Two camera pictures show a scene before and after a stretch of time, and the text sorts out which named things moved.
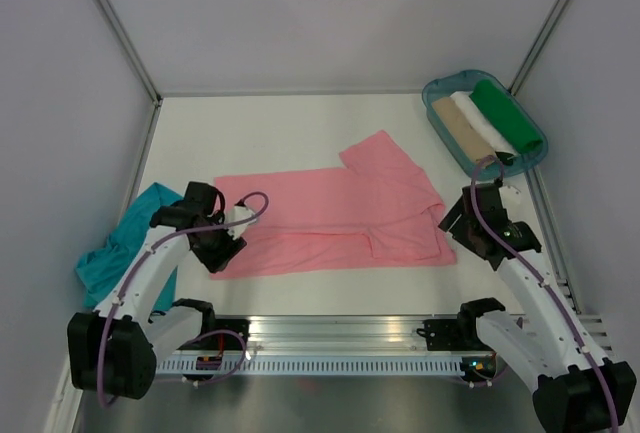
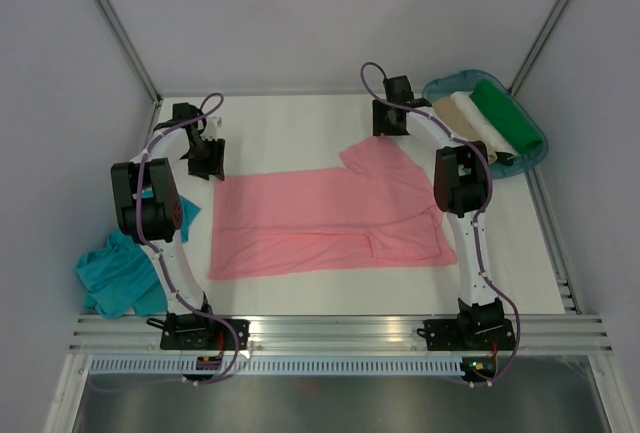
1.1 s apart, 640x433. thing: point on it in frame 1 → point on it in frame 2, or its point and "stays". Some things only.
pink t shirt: x=379 y=209 stays
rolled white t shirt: x=488 y=130 stays
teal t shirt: x=101 y=269 stays
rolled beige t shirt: x=448 y=110 stays
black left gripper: x=218 y=261 → x=215 y=167
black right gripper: x=456 y=229 → x=378 y=123
